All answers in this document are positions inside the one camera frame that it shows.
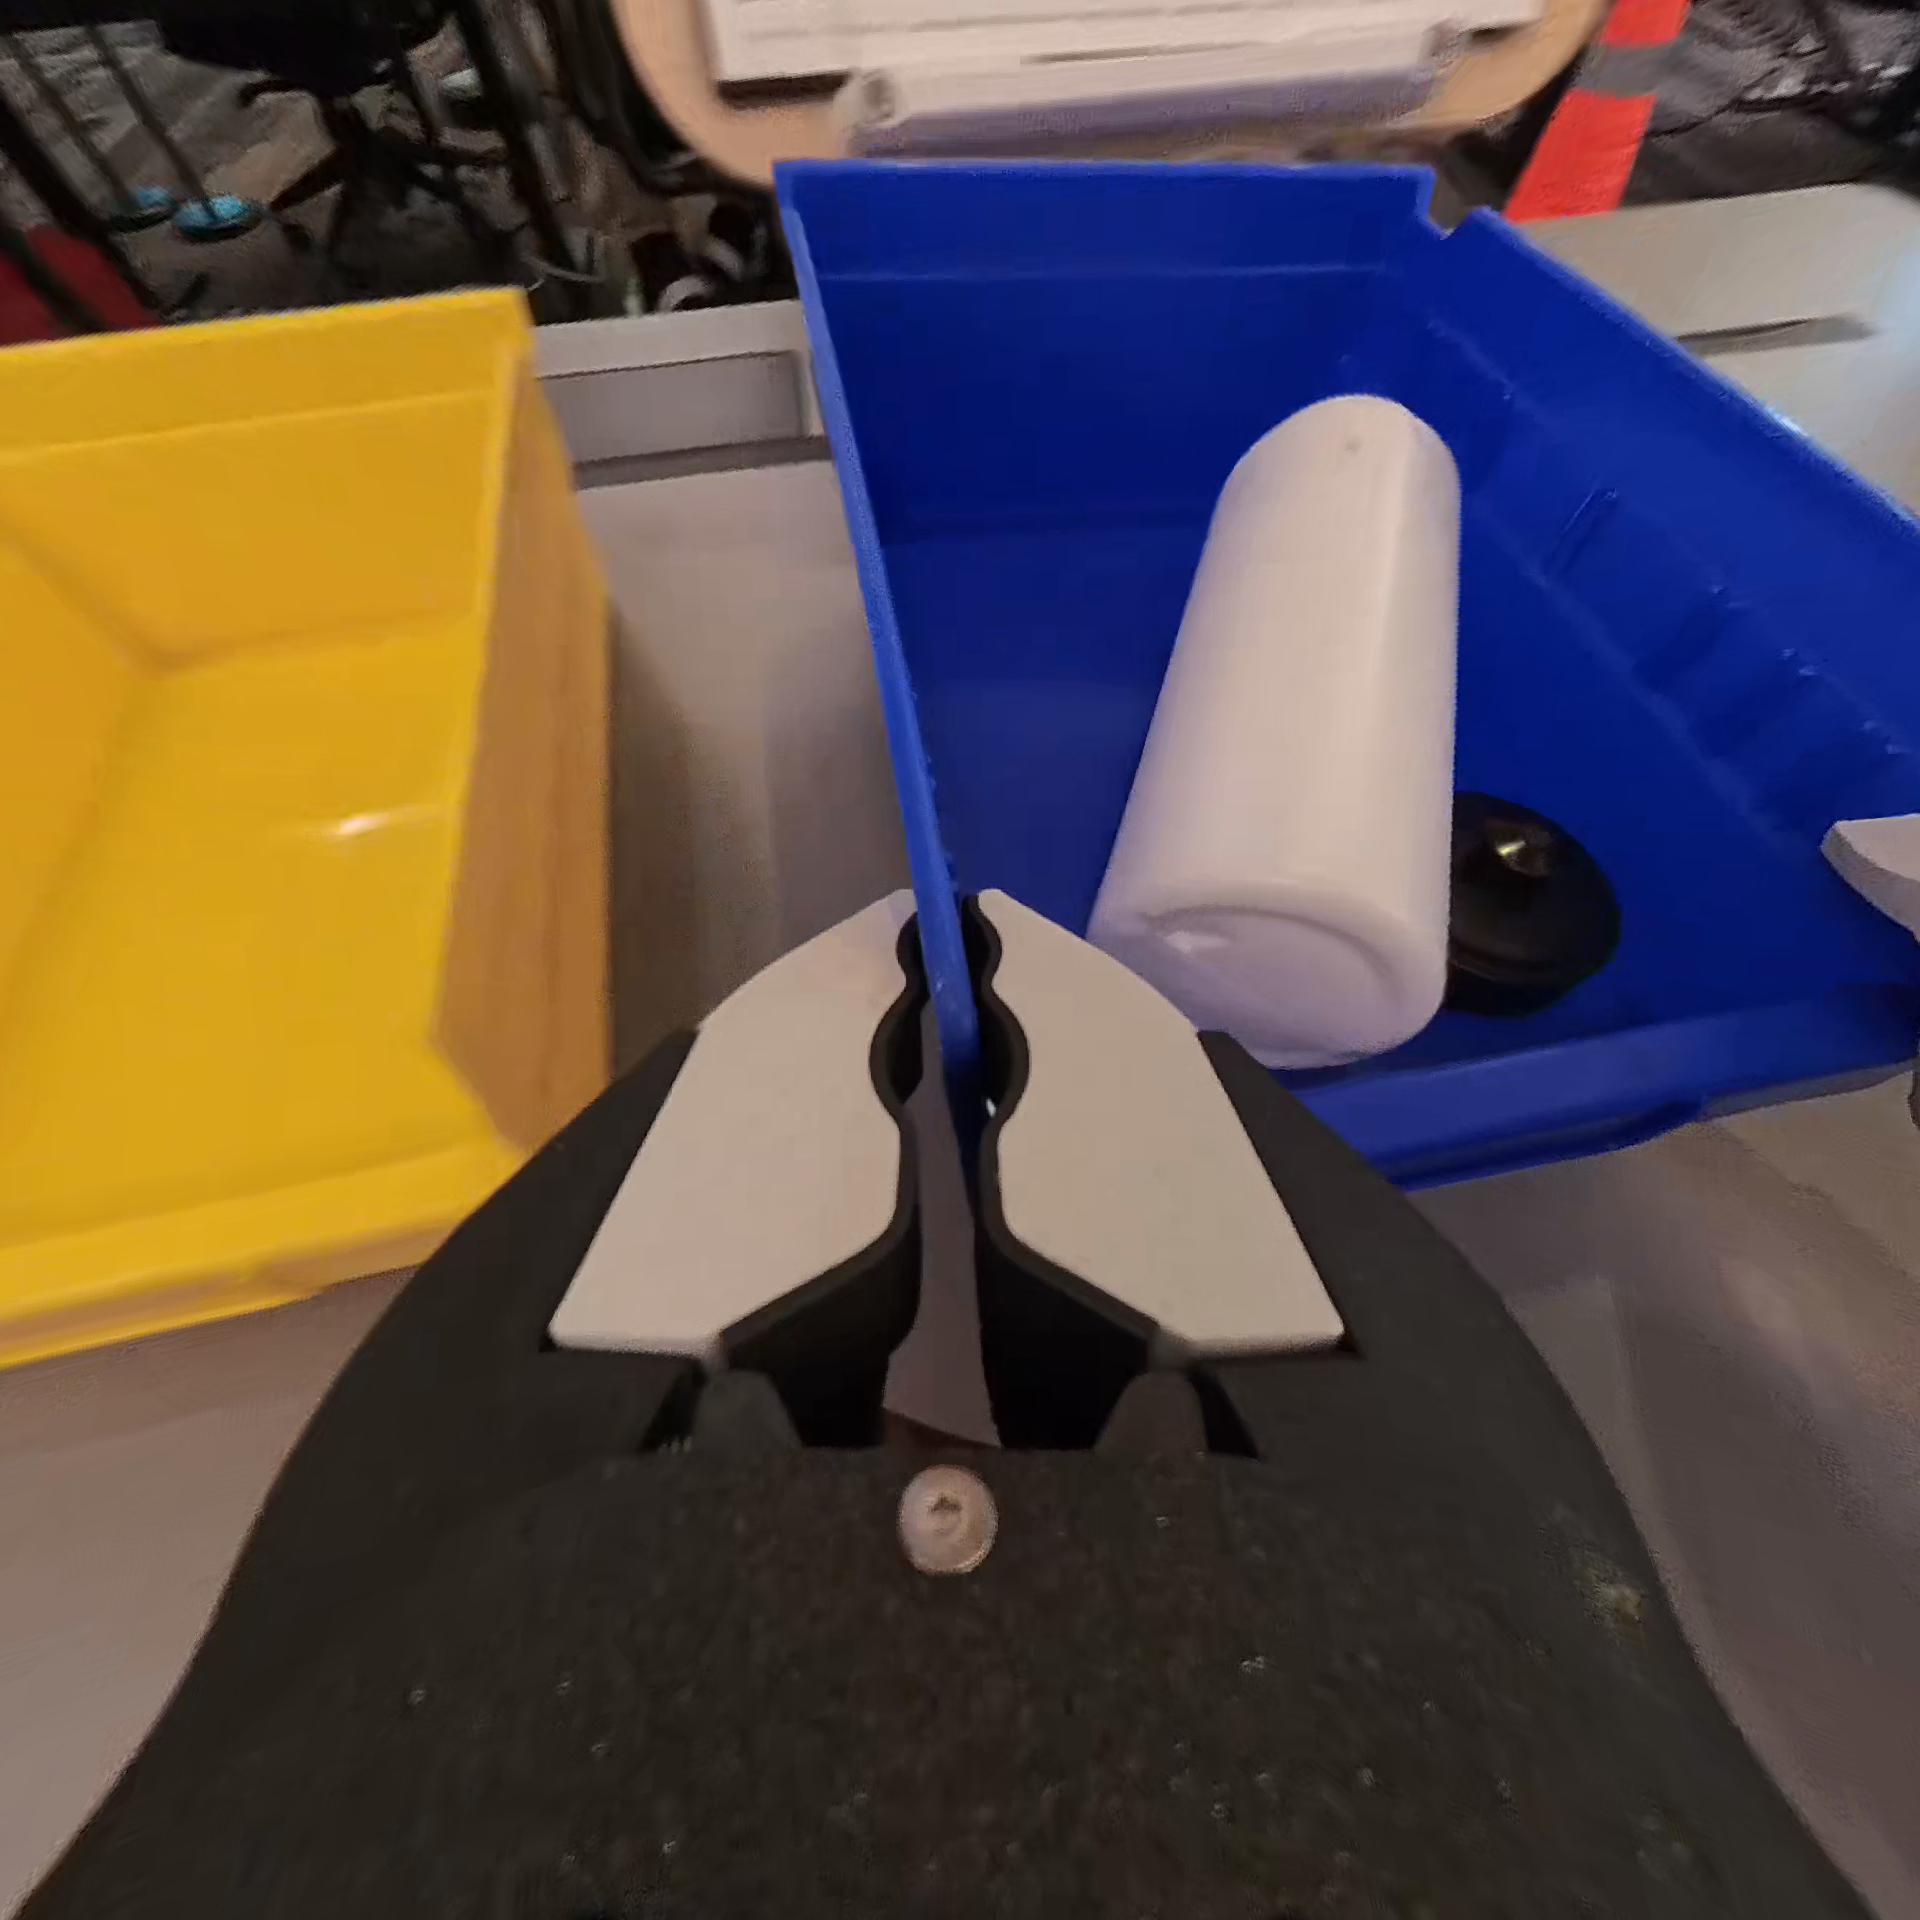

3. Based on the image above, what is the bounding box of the yellow storage bin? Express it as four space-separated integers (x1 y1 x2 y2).
0 286 613 1371

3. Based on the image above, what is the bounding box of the instruction sheet on stand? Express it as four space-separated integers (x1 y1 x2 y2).
606 0 1612 189

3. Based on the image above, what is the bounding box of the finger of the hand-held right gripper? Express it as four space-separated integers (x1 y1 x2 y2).
1818 812 1920 939

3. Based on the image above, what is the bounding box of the orange traffic cone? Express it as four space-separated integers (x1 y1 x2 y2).
1505 0 1695 225

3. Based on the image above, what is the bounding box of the black bottle lid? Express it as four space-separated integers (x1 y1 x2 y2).
1445 793 1624 1019

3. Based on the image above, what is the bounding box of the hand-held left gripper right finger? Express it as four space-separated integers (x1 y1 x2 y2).
960 889 1350 1454

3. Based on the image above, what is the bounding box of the white plastic bottle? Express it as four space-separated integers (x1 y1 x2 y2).
1088 396 1463 1070

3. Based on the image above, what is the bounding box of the red bag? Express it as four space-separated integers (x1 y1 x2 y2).
0 225 152 345

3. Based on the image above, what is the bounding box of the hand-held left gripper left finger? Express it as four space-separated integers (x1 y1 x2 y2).
549 890 922 1454

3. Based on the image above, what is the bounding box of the blue storage bin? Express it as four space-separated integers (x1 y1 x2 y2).
771 156 1920 1187

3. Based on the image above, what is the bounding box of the black chair base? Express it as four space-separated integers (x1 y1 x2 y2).
324 0 780 317

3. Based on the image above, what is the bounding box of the grey table cable hatch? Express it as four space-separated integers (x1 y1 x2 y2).
531 336 820 467

